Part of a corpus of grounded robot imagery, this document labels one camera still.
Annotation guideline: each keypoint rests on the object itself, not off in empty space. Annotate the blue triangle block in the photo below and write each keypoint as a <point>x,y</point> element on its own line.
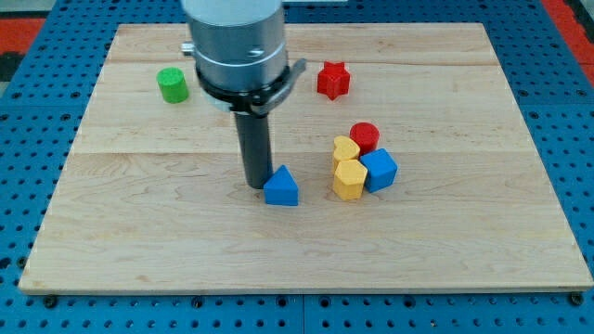
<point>281,188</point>

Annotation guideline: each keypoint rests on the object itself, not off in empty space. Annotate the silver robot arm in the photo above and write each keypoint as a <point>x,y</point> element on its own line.
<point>240,53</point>

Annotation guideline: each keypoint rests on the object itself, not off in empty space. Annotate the yellow heart block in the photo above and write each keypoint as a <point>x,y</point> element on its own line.
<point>345,149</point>

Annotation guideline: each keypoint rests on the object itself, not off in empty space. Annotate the yellow hexagon block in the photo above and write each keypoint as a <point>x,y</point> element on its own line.
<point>349,179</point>

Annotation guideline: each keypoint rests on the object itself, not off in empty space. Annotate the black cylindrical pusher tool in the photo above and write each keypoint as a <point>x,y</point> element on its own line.
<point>254,142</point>

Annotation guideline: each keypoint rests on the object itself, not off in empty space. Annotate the red cylinder block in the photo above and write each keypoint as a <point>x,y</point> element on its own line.
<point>366,135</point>

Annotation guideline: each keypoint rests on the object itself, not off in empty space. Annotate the blue cube block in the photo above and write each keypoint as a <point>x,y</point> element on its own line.
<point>382,169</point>

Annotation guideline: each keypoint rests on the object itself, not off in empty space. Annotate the red star block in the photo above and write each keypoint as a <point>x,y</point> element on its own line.
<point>333,80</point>

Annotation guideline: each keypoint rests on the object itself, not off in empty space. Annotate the wooden board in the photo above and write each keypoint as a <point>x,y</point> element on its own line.
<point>152,199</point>

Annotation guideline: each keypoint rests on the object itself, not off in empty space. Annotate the green cylinder block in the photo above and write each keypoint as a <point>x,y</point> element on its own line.
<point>172,84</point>

